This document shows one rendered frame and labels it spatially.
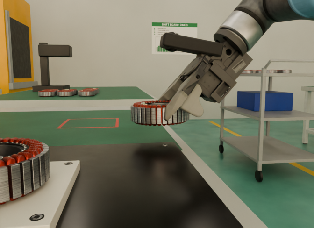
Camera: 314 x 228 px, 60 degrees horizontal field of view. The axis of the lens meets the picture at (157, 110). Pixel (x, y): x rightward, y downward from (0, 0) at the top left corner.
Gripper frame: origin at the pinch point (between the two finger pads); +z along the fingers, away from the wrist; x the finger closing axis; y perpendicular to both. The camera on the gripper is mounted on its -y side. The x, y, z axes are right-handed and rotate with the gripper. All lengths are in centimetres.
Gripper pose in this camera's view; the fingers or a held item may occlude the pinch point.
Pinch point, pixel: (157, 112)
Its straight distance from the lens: 52.3
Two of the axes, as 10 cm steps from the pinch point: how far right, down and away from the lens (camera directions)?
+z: -6.5, 7.6, -0.3
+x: -1.5, -1.0, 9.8
